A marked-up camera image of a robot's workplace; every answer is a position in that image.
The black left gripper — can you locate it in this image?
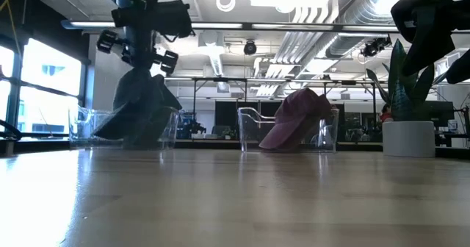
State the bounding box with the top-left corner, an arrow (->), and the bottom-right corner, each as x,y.
97,26 -> 180,76

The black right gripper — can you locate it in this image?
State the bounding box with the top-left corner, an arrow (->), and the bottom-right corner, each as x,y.
391,0 -> 470,85

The dark computer monitor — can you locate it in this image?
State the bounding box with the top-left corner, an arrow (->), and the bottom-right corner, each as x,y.
425,100 -> 455,121

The black ceiling spotlight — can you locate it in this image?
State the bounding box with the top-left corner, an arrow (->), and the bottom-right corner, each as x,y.
243,40 -> 258,56
361,35 -> 393,59

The person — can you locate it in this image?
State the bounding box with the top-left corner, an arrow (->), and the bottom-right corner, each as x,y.
380,104 -> 393,124

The long ceiling light bar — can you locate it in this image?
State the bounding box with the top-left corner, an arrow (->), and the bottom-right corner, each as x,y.
60,18 -> 470,34

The clear plastic bin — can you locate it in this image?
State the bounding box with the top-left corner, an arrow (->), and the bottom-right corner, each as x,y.
68,106 -> 180,151
236,106 -> 339,154

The large bright window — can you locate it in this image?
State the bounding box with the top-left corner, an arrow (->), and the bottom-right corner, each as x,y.
0,37 -> 84,136

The snake plant in white pot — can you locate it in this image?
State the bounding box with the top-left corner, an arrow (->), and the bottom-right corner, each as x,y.
366,38 -> 467,159

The black-framed background table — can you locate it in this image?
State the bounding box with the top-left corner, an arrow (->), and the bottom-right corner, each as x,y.
164,76 -> 379,107

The white coiled cable ring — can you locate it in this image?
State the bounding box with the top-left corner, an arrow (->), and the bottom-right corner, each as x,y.
215,0 -> 236,12

